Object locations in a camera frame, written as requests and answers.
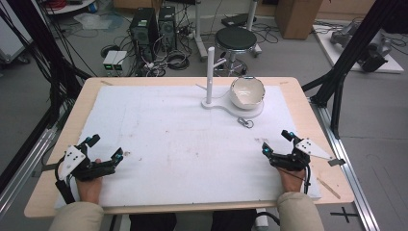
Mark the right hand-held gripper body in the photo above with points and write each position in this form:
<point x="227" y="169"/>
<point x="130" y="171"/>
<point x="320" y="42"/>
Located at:
<point x="296" y="158"/>

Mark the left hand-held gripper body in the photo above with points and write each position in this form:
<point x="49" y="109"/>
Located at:
<point x="84" y="169"/>

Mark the person's left hand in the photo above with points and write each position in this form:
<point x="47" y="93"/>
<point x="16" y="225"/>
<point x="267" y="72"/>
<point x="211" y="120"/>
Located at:
<point x="89" y="191"/>

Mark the person's right hand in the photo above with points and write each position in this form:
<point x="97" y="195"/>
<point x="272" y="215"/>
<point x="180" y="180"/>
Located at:
<point x="291" y="181"/>

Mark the wooden table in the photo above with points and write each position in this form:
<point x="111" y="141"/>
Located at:
<point x="324" y="122"/>

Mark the grey tape tab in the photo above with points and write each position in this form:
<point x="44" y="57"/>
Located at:
<point x="336" y="162"/>

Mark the thin wooden stick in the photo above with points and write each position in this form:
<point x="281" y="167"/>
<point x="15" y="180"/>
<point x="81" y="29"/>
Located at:
<point x="328" y="188"/>

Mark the white cracked egg-shaped bowl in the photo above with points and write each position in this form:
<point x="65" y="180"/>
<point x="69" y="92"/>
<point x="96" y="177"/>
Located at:
<point x="247" y="96"/>

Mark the white foam mat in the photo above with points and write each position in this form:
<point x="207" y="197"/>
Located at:
<point x="179" y="150"/>

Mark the black cross floor tape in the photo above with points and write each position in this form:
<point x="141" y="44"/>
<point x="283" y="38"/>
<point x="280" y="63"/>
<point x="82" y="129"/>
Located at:
<point x="344" y="214"/>

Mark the white power supply box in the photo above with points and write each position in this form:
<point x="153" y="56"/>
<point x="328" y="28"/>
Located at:
<point x="120" y="61"/>
<point x="109" y="61"/>

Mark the white platform board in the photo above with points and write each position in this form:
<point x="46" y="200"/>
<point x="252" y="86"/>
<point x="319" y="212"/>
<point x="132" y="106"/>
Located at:
<point x="340" y="61"/>

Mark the black round stool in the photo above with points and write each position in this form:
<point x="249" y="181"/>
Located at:
<point x="235" y="38"/>

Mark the brown cardboard box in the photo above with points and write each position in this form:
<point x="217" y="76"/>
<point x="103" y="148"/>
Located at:
<point x="296" y="19"/>

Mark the white desk leg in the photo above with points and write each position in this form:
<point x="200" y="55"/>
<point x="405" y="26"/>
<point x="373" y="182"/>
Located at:
<point x="253" y="22"/>
<point x="199" y="35"/>

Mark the grey robot device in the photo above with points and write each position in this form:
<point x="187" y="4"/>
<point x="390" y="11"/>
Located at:
<point x="375" y="53"/>

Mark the large black computer tower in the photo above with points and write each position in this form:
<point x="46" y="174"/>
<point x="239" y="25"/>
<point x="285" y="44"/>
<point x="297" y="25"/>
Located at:
<point x="142" y="32"/>

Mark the clear plastic sheet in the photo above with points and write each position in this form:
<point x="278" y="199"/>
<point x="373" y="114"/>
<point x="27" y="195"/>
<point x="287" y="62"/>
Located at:
<point x="96" y="20"/>

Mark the black flat case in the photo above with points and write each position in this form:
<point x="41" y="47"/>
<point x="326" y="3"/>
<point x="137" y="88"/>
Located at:
<point x="237" y="20"/>

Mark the small black computer tower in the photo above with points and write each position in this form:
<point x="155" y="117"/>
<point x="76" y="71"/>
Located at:
<point x="167" y="29"/>

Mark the white round table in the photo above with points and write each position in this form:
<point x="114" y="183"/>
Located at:
<point x="70" y="7"/>

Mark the aluminium rail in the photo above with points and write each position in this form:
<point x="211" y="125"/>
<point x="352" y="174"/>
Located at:
<point x="22" y="173"/>
<point x="349" y="173"/>

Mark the white stand with post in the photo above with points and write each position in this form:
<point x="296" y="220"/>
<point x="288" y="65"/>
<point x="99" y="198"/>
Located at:
<point x="210" y="77"/>

